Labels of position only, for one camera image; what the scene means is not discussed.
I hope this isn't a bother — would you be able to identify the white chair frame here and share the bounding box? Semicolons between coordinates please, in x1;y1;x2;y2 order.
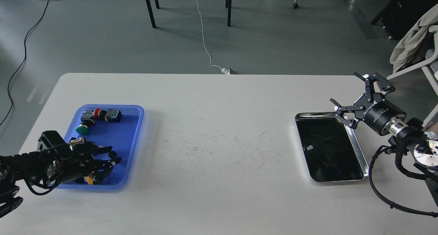
387;25;438;126

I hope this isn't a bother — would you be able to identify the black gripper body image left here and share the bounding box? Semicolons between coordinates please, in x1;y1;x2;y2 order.
48;144;96;185

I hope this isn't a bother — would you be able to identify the black contact block switch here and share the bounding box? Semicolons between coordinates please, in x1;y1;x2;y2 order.
104;109;123;123

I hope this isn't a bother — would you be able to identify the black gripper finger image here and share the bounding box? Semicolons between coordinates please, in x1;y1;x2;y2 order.
82;142;113;157
87;157;121;184

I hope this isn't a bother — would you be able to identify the silver metal tray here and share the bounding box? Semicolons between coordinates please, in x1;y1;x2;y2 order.
295;112;369;185

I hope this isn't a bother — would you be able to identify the black floor cable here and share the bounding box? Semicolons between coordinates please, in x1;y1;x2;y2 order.
0;0;50;126

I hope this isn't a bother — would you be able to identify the black Robotiq gripper body right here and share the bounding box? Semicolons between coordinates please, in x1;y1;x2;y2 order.
355;93;406;136

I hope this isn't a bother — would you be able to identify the red push button switch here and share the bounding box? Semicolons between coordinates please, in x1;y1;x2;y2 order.
80;108;107;122

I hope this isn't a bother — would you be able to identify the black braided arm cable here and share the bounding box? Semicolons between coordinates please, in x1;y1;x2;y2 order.
368;144;438;218

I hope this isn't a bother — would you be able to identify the black table leg left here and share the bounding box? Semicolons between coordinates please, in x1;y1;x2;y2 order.
145;0;160;29

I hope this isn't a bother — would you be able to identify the green push button switch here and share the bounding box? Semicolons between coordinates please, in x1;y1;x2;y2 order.
75;121;93;135

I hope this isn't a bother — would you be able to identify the beige jacket on chair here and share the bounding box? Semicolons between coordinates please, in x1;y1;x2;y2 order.
389;5;438;73

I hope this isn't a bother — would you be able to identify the yellow push button switch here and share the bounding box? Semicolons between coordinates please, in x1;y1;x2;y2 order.
75;175;98;185

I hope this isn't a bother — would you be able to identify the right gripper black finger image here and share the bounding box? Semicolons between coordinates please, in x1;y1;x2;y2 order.
330;99;366;129
354;72;395;104

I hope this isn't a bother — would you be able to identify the black table leg right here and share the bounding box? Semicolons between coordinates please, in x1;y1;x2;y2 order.
225;0;232;27

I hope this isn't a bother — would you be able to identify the blue plastic tray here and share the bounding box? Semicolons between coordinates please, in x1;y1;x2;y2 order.
58;104;144;191

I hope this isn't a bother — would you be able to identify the black table leg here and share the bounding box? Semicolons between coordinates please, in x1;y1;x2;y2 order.
225;0;232;27
145;0;160;29

